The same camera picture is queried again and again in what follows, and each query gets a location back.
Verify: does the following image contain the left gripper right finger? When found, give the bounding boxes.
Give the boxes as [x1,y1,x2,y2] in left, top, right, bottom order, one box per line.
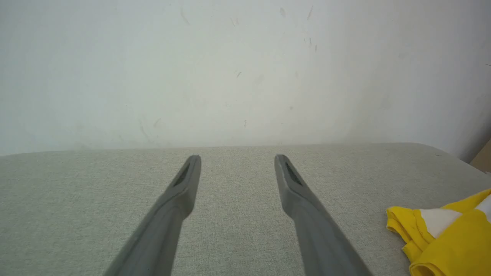
[274,154,375,276]

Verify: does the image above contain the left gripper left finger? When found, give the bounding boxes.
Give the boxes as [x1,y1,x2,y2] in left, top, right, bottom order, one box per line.
[103,154,202,276]

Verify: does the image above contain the yellow cartoon print shirt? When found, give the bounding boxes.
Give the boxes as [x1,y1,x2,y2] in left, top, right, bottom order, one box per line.
[386,188,491,276]

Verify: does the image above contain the brown cardboard box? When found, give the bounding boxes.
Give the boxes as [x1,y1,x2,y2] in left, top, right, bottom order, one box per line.
[470,138,491,174]

